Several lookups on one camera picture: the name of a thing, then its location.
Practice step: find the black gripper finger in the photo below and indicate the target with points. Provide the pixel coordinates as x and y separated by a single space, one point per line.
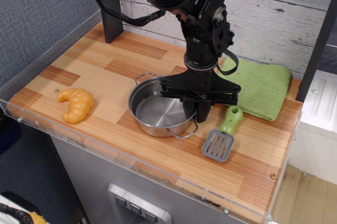
188 106
203 109

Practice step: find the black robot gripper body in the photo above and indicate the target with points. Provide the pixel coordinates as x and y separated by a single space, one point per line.
200 86

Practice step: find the small stainless steel pot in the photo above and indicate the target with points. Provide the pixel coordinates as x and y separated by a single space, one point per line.
156 115

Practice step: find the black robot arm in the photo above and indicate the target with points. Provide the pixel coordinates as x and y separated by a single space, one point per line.
208 36

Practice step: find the green grey toy spatula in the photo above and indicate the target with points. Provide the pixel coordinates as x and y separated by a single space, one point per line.
218 143

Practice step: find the green folded cloth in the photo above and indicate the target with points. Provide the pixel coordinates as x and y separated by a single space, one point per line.
263 88

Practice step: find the orange plastic croissant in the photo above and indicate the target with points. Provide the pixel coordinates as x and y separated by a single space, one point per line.
80 100

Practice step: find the clear acrylic table guard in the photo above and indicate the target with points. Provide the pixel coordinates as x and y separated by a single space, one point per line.
250 177

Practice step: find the white cabinet at right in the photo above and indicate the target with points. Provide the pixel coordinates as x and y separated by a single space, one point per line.
313 149

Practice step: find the silver dispenser button panel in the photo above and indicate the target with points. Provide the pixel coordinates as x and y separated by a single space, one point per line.
130 208

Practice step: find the grey metal cabinet front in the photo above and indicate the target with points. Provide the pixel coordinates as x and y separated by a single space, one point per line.
91 171

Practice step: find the yellow object bottom left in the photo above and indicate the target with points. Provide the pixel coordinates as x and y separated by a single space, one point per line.
36 218

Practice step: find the dark grey left post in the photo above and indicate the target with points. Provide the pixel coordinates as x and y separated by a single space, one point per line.
109 29

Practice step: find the dark grey post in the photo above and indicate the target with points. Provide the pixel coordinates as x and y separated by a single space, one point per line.
318 50
109 29

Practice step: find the dark grey right post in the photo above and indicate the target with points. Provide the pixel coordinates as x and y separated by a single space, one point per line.
318 50

